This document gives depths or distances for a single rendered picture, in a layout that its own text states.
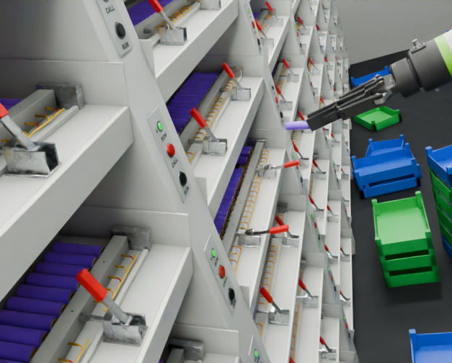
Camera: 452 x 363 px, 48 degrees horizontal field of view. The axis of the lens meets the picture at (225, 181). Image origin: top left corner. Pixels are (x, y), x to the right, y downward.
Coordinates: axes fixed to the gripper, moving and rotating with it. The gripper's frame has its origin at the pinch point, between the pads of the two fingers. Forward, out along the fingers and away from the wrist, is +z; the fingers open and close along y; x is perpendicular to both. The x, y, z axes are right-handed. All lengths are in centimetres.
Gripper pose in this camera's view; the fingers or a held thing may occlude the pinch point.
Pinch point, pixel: (323, 116)
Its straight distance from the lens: 114.9
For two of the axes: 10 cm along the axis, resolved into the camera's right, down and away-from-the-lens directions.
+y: -2.1, 4.9, -8.4
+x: 5.3, 7.9, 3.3
